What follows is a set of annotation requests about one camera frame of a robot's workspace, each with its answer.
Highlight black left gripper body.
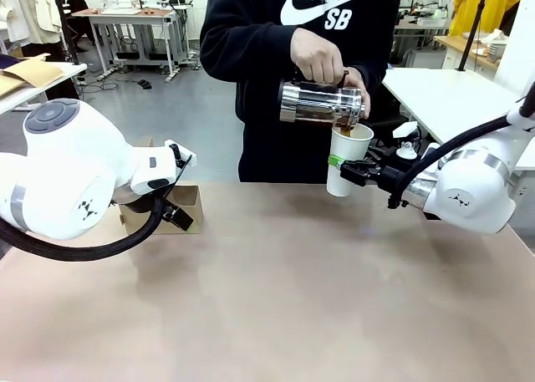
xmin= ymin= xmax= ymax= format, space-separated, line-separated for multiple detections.
xmin=111 ymin=185 xmax=165 ymax=216

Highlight white paper cup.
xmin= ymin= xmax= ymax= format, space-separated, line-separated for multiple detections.
xmin=326 ymin=125 xmax=375 ymax=198

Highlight brown cardboard cup carrier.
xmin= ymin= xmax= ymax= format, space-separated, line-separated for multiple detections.
xmin=119 ymin=135 xmax=205 ymax=236

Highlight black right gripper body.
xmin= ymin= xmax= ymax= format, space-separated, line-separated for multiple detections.
xmin=367 ymin=163 xmax=413 ymax=196

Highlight white workbench with metal legs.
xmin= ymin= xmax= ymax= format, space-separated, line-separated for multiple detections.
xmin=70 ymin=5 xmax=187 ymax=84

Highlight person's left forearm black sleeve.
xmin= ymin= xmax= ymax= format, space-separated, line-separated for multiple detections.
xmin=354 ymin=22 xmax=398 ymax=93

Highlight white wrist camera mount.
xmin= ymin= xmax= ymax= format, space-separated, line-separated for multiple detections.
xmin=164 ymin=139 xmax=197 ymax=181
xmin=391 ymin=121 xmax=420 ymax=160

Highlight person's right hand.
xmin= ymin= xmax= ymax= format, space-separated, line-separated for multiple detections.
xmin=290 ymin=26 xmax=343 ymax=83

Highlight hanging cream coat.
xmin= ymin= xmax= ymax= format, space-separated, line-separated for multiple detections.
xmin=23 ymin=0 xmax=64 ymax=47

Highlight wooden top table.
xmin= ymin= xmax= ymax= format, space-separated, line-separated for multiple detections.
xmin=433 ymin=33 xmax=502 ymax=70

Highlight person's black hoodie torso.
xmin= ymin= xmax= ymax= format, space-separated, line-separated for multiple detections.
xmin=199 ymin=0 xmax=398 ymax=184

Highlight large white table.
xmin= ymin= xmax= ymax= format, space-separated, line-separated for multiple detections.
xmin=382 ymin=67 xmax=535 ymax=174

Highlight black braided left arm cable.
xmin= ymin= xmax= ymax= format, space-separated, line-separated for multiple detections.
xmin=0 ymin=196 xmax=165 ymax=262

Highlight thin black stand pole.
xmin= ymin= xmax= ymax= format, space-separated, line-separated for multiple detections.
xmin=456 ymin=0 xmax=491 ymax=73

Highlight stack of white bowls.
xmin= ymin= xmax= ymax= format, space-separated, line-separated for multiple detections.
xmin=486 ymin=28 xmax=510 ymax=64

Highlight brown paper envelopes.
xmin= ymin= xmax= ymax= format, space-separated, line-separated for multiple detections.
xmin=0 ymin=53 xmax=64 ymax=98

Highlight person's left hand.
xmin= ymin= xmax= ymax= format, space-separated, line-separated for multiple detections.
xmin=340 ymin=67 xmax=372 ymax=120

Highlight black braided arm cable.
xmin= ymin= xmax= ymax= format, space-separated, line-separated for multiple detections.
xmin=0 ymin=196 xmax=165 ymax=262
xmin=387 ymin=99 xmax=535 ymax=211

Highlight black office chair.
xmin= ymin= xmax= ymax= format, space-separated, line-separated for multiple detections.
xmin=65 ymin=0 xmax=98 ymax=44

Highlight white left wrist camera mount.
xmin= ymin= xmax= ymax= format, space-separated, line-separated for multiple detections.
xmin=164 ymin=139 xmax=197 ymax=181

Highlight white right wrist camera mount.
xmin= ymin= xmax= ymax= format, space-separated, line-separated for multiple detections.
xmin=391 ymin=121 xmax=420 ymax=160

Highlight black chair behind person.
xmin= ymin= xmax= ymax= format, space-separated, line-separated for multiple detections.
xmin=369 ymin=113 xmax=410 ymax=149

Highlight small white table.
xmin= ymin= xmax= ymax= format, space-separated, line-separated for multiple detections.
xmin=0 ymin=62 xmax=88 ymax=115

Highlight person in yellow coat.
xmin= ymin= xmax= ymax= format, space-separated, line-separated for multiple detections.
xmin=449 ymin=0 xmax=524 ymax=37

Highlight glass and chrome french press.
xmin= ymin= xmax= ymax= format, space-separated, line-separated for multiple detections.
xmin=278 ymin=67 xmax=372 ymax=133

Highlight black tripod pole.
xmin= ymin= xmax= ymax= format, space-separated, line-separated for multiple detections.
xmin=50 ymin=0 xmax=81 ymax=65

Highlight person's right forearm black sleeve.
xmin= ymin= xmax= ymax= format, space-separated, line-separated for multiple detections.
xmin=199 ymin=18 xmax=301 ymax=72

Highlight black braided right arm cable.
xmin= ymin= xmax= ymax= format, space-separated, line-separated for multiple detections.
xmin=387 ymin=99 xmax=535 ymax=211

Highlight cluttered white lab bench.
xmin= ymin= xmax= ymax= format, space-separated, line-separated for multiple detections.
xmin=390 ymin=5 xmax=455 ymax=48

